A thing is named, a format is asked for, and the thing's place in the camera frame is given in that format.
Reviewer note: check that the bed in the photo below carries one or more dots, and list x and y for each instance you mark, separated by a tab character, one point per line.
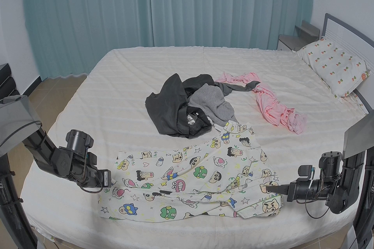
102	90

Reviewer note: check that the pink garment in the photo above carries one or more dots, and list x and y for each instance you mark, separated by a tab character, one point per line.
271	107

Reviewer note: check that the grey bedside table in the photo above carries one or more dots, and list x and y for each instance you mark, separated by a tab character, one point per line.
289	42

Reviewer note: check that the grey knit garment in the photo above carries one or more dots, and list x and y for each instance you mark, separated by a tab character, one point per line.
207	99

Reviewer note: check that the black chest of drawers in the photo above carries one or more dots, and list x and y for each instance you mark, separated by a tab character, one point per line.
7	84

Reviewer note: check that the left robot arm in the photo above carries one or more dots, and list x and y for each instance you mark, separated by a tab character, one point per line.
55	160

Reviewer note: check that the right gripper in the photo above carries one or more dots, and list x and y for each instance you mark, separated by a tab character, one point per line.
301	191

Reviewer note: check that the black garment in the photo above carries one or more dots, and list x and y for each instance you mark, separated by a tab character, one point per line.
166	104

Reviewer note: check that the white printed pillow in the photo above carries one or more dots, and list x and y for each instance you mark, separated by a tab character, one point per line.
333	67

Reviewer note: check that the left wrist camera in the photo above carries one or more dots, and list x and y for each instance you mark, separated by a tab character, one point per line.
92	158

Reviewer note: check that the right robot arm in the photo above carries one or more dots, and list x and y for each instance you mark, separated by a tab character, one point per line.
344	186

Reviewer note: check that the white printed pyjama top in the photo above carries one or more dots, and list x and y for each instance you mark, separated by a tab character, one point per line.
181	177

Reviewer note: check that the dark grey garment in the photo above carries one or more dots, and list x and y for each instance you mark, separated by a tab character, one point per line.
230	87

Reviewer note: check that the blue-green curtain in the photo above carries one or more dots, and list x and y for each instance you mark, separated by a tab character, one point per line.
117	8

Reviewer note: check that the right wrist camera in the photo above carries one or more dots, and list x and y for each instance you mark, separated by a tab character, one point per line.
304	172

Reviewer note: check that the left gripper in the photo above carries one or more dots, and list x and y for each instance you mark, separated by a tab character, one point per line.
98	179

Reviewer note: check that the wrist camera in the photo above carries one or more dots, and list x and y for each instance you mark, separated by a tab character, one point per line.
92	158
304	172

